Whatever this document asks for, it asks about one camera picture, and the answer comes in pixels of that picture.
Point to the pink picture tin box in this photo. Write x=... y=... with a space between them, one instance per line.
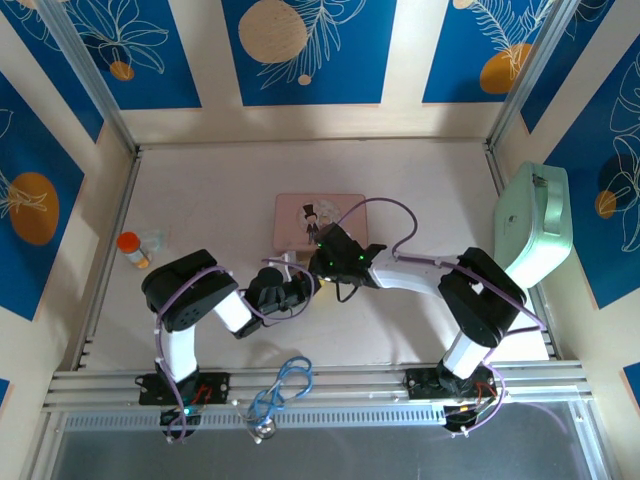
x=295 y=220

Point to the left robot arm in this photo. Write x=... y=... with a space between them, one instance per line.
x=190 y=295

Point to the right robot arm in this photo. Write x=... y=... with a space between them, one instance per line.
x=480 y=300

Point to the clear plastic container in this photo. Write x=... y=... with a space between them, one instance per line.
x=154 y=240

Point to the orange cap pill bottle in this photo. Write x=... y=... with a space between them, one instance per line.
x=131 y=246

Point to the left control board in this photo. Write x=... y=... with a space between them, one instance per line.
x=180 y=413

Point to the control board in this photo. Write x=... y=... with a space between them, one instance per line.
x=180 y=413
x=465 y=415

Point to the grey metal panel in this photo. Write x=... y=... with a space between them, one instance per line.
x=350 y=455

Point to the mint green carry case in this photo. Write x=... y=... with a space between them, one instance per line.
x=525 y=225

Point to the right control board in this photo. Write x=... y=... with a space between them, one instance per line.
x=465 y=415

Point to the aluminium front frame rail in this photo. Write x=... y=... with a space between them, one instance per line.
x=340 y=387

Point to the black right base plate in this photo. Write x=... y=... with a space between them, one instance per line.
x=420 y=385

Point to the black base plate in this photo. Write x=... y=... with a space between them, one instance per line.
x=150 y=392
x=420 y=385

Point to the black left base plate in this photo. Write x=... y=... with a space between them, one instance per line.
x=150 y=392

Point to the aluminium corner post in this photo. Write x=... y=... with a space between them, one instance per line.
x=85 y=70
x=530 y=75

